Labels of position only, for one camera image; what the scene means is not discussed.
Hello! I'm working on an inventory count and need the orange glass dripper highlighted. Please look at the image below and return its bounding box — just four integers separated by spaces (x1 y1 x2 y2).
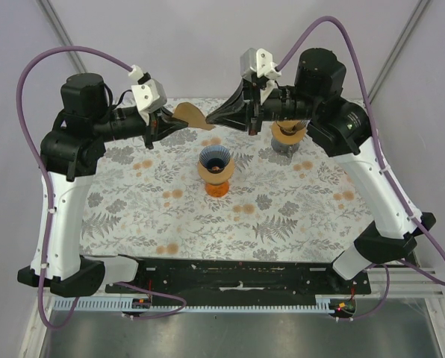
205 181 230 198

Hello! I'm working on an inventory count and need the floral table mat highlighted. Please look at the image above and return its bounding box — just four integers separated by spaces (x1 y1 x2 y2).
80 125 372 262

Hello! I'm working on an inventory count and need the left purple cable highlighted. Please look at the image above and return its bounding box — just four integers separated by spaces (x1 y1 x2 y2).
16 45 187 330

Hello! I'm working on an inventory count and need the purple cable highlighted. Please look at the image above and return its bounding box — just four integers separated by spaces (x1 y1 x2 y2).
274 15 445 322
16 45 187 330

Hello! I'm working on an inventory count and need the blue cable duct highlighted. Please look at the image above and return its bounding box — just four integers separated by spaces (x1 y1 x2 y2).
53 295 355 311

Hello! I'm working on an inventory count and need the wooden dripper ring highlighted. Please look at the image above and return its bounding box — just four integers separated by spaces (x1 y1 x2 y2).
270 121 307 145

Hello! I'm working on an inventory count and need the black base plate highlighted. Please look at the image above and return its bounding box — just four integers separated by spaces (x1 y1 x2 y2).
105 258 371 304

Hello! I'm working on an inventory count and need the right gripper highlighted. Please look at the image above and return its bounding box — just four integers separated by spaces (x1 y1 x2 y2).
208 77 320 136

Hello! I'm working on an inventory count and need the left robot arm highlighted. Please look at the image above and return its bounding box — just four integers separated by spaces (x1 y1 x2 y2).
17 73 187 298

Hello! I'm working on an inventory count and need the glass coffee server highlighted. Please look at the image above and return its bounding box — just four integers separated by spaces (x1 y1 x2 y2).
271 137 299 157

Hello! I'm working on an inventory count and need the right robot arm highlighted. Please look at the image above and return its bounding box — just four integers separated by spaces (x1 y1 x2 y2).
206 48 436 294

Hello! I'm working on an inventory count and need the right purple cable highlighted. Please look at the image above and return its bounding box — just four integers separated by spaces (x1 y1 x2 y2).
274 15 445 322

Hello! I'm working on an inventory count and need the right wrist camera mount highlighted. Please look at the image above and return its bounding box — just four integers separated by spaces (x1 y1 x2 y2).
240 48 281 96

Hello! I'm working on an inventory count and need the brown paper coffee filter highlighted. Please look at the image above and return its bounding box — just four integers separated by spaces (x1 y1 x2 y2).
276 120 306 136

